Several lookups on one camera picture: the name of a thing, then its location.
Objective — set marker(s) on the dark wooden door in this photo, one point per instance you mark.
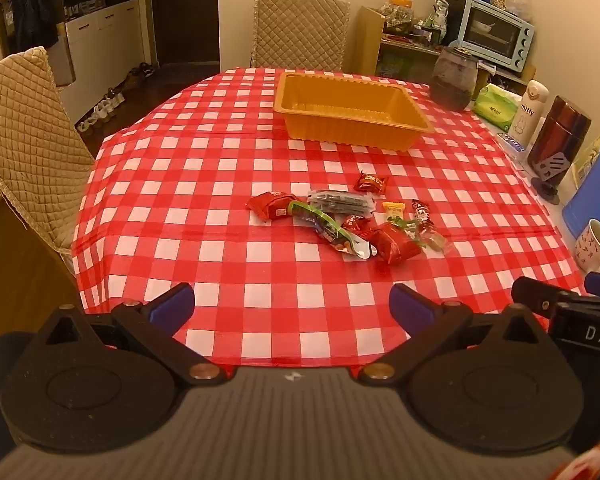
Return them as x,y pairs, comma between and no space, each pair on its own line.
185,10

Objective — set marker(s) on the clear candy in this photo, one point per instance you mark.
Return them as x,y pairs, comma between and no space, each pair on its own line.
436,243

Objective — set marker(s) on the red snack packet white label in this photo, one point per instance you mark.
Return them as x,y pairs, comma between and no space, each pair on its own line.
270,205

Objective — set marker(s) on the light blue toaster oven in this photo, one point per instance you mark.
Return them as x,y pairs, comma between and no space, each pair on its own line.
495,35

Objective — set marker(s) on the yellow plastic tray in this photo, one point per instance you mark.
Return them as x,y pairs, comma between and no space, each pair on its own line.
340,110

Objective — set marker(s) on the red white checkered tablecloth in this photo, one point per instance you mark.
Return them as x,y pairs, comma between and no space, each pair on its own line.
220,240

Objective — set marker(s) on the clear packet of dark sticks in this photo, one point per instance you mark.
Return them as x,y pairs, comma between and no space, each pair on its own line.
340,201

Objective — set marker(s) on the green-edged clear snack packet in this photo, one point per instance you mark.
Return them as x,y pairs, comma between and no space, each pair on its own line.
330,227

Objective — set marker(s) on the brown metal thermos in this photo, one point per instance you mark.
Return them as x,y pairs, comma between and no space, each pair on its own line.
560,135

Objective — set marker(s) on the white patterned mug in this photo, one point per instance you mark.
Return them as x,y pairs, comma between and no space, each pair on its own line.
592,247

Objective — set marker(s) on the wooden shelf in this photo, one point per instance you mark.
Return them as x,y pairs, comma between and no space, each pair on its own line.
370,35

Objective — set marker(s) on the hanging dark coat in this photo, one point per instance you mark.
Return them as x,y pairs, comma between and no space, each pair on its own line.
27,5

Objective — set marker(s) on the row of shoes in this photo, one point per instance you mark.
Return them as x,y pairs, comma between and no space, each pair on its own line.
110,102

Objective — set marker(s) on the blue plastic jug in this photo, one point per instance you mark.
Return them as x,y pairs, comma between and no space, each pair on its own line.
597,195

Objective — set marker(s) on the black phone stand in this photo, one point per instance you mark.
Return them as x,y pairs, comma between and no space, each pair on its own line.
550,175

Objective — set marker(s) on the yellow green bag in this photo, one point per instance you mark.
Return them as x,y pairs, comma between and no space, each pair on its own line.
592,155

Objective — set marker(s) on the white thermos bottle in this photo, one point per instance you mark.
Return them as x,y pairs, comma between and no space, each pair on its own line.
527,115

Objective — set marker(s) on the green candy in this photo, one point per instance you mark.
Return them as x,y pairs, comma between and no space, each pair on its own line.
405,225

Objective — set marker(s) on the small red snack packet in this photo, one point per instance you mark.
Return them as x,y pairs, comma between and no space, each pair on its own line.
356,224

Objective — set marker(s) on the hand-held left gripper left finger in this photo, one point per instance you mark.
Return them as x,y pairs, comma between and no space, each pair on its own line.
172,305

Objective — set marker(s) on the green tissue pack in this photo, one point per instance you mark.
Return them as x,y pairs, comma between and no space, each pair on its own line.
495,107

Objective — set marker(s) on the small red foil candy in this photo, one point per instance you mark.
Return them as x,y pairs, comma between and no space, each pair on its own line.
371,182

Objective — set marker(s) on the white cabinet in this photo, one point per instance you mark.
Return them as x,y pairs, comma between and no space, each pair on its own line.
105,30

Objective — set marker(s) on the dark red candy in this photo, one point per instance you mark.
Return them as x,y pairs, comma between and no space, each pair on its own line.
422,212

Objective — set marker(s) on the person's dark clothing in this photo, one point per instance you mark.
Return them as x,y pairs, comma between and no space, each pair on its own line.
587,400

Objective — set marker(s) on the red white printed cloth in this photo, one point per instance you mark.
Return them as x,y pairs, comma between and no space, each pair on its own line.
587,465

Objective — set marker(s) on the small blue box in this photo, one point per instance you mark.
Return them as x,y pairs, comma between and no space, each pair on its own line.
512,142

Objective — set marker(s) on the beige quilted chair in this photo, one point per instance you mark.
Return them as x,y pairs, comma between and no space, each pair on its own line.
300,30
25,130

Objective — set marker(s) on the yellow candy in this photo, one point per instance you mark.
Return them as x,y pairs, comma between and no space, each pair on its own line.
394,209

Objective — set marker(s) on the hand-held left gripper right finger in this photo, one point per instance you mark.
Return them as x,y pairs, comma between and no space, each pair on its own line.
411,307

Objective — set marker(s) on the dark glass jar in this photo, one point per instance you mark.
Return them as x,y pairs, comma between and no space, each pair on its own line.
454,80

